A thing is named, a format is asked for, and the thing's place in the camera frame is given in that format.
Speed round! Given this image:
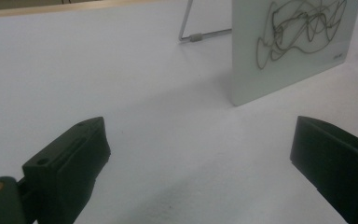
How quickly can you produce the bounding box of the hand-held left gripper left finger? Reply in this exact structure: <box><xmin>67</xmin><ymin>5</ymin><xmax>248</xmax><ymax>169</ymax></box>
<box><xmin>22</xmin><ymin>116</ymin><xmax>112</xmax><ymax>224</ymax></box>

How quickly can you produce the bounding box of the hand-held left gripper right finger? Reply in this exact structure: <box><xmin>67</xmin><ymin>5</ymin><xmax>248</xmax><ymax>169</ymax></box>
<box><xmin>289</xmin><ymin>115</ymin><xmax>358</xmax><ymax>224</ymax></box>

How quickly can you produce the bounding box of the white glass whiteboard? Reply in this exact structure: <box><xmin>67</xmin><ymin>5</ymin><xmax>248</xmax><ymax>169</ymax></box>
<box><xmin>230</xmin><ymin>0</ymin><xmax>358</xmax><ymax>107</ymax></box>

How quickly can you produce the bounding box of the metal wire board stand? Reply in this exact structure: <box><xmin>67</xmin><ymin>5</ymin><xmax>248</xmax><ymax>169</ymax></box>
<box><xmin>178</xmin><ymin>0</ymin><xmax>233</xmax><ymax>44</ymax></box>

